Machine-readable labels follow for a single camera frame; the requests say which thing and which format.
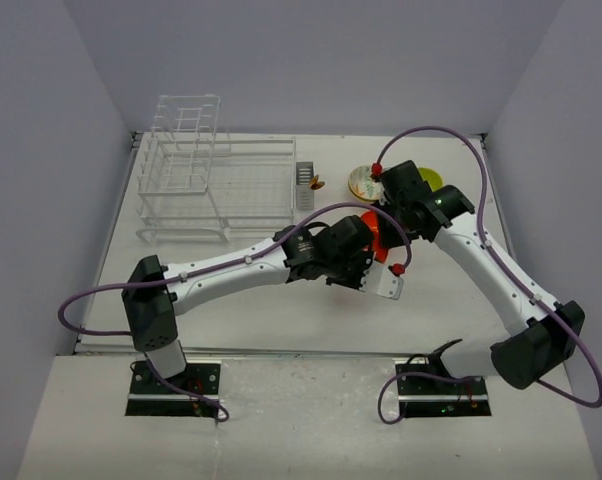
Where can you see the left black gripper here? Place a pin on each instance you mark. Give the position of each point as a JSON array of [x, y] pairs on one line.
[[365, 261]]

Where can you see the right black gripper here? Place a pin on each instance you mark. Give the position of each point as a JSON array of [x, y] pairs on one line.
[[387, 238]]

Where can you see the floral patterned yellow bowl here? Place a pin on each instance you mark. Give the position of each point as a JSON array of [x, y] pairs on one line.
[[360, 180]]

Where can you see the blue patterned yellow bowl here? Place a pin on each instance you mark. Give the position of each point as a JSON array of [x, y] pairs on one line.
[[365, 198]]

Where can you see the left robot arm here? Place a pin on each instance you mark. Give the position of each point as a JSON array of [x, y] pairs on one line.
[[158, 294]]

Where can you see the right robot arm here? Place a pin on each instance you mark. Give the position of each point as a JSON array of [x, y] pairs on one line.
[[446, 218]]

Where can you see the grey cutlery holder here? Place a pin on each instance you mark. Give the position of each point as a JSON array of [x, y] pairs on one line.
[[304, 195]]

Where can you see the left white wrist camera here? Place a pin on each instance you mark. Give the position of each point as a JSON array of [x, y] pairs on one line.
[[379, 280]]

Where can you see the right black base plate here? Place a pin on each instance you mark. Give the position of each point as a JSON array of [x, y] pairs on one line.
[[426, 398]]

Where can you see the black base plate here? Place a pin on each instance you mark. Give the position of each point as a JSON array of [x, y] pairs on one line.
[[147, 397], [426, 398]]

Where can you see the white wire dish rack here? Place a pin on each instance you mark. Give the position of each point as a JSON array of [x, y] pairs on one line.
[[203, 183]]

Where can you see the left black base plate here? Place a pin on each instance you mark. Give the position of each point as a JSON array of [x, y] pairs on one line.
[[147, 397]]

